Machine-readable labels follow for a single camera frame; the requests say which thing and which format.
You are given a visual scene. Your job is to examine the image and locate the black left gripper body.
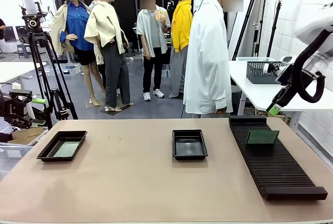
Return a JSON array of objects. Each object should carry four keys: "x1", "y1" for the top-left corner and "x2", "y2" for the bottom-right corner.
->
[{"x1": 0, "y1": 93, "x2": 29, "y2": 125}]

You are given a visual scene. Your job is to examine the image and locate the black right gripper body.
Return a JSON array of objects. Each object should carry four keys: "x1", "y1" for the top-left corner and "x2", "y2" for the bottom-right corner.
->
[{"x1": 275, "y1": 62, "x2": 313, "y2": 87}]

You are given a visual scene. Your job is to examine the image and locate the green circuit board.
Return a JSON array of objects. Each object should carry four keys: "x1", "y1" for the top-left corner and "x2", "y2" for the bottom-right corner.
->
[
  {"x1": 53, "y1": 141, "x2": 81, "y2": 157},
  {"x1": 246, "y1": 129, "x2": 280, "y2": 147}
]

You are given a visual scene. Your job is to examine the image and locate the black ESD tray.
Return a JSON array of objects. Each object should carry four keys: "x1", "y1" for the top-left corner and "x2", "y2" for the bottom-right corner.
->
[
  {"x1": 171, "y1": 129, "x2": 209, "y2": 161},
  {"x1": 36, "y1": 130, "x2": 88, "y2": 162}
]

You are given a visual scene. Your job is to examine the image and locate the brown cardboard box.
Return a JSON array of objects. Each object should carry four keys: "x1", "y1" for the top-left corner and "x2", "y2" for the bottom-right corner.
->
[{"x1": 10, "y1": 126, "x2": 49, "y2": 146}]

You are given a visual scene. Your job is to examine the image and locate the grey plastic basket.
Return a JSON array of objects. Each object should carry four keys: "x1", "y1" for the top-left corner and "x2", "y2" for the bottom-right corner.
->
[{"x1": 246, "y1": 61, "x2": 287, "y2": 84}]

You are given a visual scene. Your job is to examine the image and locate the clear acrylic box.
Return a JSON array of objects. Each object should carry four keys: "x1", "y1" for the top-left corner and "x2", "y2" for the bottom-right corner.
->
[{"x1": 0, "y1": 142, "x2": 36, "y2": 182}]

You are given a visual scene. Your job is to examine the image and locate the clear plastic lidded box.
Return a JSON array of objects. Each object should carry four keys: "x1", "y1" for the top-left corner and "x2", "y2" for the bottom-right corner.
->
[{"x1": 235, "y1": 56, "x2": 277, "y2": 63}]

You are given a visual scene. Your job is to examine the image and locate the black stool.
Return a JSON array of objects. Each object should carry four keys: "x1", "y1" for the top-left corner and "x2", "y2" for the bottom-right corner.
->
[{"x1": 17, "y1": 43, "x2": 33, "y2": 59}]

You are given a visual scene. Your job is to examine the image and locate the black light stand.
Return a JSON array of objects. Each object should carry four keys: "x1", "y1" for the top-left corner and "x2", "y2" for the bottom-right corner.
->
[
  {"x1": 230, "y1": 0, "x2": 264, "y2": 61},
  {"x1": 265, "y1": 0, "x2": 284, "y2": 59}
]

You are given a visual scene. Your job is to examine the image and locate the clear storage bin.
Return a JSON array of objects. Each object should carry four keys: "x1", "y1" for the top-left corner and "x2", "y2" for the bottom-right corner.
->
[{"x1": 59, "y1": 64, "x2": 82, "y2": 77}]

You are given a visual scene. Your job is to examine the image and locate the black monitor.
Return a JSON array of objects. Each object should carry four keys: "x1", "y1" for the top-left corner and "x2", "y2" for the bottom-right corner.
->
[
  {"x1": 4, "y1": 25, "x2": 17, "y2": 43},
  {"x1": 15, "y1": 25, "x2": 29, "y2": 43}
]

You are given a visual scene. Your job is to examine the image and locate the black slotted board rack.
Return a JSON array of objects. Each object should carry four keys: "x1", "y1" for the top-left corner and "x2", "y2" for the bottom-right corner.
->
[{"x1": 228, "y1": 115, "x2": 328, "y2": 201}]

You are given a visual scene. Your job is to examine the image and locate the person in black shirt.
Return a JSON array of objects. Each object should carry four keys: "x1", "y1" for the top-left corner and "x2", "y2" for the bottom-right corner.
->
[{"x1": 0, "y1": 18, "x2": 6, "y2": 50}]

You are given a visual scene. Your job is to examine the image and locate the person in white shirt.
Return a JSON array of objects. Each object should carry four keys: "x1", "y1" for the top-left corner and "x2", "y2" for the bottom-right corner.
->
[{"x1": 183, "y1": 0, "x2": 245, "y2": 118}]

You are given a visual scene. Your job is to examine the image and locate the mannequin blue shirt black hat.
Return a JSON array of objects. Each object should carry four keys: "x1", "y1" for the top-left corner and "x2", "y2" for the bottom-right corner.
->
[{"x1": 50, "y1": 0, "x2": 105, "y2": 107}]

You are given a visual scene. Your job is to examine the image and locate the white standing board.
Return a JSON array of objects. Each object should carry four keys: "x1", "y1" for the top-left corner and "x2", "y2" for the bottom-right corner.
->
[{"x1": 21, "y1": 0, "x2": 42, "y2": 14}]

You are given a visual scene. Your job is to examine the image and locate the mannequin cream jacket grey trousers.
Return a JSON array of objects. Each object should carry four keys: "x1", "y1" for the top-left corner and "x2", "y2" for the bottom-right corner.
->
[{"x1": 83, "y1": 0, "x2": 135, "y2": 113}]

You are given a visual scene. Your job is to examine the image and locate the mannequin yellow hoodie bucket hat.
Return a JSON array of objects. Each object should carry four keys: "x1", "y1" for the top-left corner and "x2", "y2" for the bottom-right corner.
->
[{"x1": 169, "y1": 0, "x2": 195, "y2": 100}]

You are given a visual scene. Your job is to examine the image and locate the white rounded stand head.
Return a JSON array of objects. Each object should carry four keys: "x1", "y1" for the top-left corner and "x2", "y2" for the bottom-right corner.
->
[{"x1": 194, "y1": 0, "x2": 207, "y2": 15}]

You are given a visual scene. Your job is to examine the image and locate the person in grey shirt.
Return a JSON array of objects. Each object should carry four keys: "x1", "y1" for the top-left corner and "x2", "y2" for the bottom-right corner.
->
[{"x1": 136, "y1": 0, "x2": 172, "y2": 102}]

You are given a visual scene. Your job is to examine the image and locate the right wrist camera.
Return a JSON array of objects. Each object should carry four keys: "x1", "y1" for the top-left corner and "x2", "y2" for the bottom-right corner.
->
[{"x1": 267, "y1": 56, "x2": 298, "y2": 76}]

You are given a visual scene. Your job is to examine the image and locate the black camera tripod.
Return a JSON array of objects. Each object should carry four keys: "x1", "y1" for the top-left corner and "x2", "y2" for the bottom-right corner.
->
[{"x1": 18, "y1": 3, "x2": 79, "y2": 128}]

